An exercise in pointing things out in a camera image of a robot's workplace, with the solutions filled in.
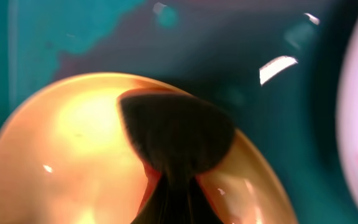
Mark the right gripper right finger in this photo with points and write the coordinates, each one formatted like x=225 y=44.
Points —
x=195 y=207

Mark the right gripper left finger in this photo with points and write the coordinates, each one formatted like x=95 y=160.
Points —
x=161 y=207

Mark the red sponge with green scourer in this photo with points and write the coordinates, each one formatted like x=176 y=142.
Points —
x=179 y=135

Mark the green-rimmed plate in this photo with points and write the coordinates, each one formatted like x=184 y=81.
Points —
x=64 y=158

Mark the teal plastic tray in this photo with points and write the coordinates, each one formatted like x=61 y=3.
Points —
x=273 y=66

